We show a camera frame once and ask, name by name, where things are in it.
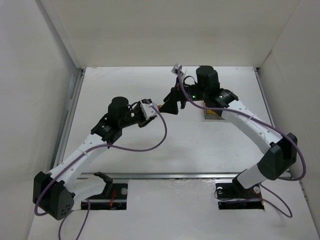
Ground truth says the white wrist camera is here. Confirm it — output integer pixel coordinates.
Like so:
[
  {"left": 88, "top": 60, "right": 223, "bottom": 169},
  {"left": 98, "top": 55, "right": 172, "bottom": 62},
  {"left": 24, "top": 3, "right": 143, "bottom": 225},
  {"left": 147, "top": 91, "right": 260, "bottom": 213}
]
[
  {"left": 139, "top": 99, "right": 158, "bottom": 120},
  {"left": 171, "top": 63, "right": 186, "bottom": 81}
]

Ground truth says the grey transparent container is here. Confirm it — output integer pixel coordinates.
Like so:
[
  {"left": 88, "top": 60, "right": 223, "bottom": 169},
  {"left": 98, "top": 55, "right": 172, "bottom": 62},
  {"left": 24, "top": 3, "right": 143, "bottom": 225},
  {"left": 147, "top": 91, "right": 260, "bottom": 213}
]
[{"left": 204, "top": 101, "right": 224, "bottom": 121}]

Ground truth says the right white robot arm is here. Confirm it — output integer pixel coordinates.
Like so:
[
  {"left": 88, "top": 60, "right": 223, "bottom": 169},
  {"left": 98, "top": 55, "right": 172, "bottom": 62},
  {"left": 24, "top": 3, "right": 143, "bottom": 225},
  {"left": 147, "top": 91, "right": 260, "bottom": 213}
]
[{"left": 159, "top": 64, "right": 298, "bottom": 195}]

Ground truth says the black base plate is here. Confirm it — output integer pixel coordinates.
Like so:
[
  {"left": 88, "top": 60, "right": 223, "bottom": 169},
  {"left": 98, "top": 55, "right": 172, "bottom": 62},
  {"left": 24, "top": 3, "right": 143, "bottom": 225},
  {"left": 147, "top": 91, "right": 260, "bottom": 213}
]
[
  {"left": 88, "top": 182, "right": 128, "bottom": 211},
  {"left": 214, "top": 181, "right": 265, "bottom": 210}
]

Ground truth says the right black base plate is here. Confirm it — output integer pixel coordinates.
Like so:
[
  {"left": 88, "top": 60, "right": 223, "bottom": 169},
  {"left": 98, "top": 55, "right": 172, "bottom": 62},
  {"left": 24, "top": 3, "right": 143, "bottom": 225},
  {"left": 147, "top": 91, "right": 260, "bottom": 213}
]
[{"left": 214, "top": 181, "right": 265, "bottom": 210}]

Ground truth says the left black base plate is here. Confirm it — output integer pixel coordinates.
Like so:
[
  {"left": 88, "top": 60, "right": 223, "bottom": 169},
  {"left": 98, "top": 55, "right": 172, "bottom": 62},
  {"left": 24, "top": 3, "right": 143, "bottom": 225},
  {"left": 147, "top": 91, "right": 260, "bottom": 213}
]
[{"left": 88, "top": 182, "right": 128, "bottom": 211}]

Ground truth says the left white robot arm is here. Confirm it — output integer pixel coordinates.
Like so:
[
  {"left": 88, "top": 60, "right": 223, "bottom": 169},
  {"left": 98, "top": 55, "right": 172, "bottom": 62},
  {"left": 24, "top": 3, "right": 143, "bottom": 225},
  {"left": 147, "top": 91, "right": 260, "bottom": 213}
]
[{"left": 32, "top": 96, "right": 159, "bottom": 220}]

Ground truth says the aluminium rail front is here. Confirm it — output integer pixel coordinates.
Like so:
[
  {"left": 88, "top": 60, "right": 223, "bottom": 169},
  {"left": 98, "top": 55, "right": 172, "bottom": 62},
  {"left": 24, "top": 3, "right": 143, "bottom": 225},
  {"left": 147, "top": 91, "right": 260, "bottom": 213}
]
[{"left": 77, "top": 171, "right": 293, "bottom": 180}]

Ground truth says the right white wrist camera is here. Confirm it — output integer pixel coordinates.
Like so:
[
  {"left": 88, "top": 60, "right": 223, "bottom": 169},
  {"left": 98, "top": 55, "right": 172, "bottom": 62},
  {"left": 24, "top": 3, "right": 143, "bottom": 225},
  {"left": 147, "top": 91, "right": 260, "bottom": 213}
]
[{"left": 171, "top": 63, "right": 186, "bottom": 81}]

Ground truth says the yellow curved lego brick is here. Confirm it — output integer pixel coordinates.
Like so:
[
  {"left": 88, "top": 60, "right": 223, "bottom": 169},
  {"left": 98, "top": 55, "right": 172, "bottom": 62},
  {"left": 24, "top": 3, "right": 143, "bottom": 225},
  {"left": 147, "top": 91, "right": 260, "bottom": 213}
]
[{"left": 206, "top": 110, "right": 219, "bottom": 117}]

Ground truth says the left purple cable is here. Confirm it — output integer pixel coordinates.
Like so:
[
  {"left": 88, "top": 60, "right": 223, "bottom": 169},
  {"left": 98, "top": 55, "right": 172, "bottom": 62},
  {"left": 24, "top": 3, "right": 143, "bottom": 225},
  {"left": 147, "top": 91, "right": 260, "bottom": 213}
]
[{"left": 33, "top": 102, "right": 168, "bottom": 240}]

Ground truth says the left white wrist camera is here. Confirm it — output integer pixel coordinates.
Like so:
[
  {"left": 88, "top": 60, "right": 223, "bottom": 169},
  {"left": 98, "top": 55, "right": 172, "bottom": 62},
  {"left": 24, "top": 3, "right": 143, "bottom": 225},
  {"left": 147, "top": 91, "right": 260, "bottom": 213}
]
[{"left": 139, "top": 99, "right": 158, "bottom": 120}]

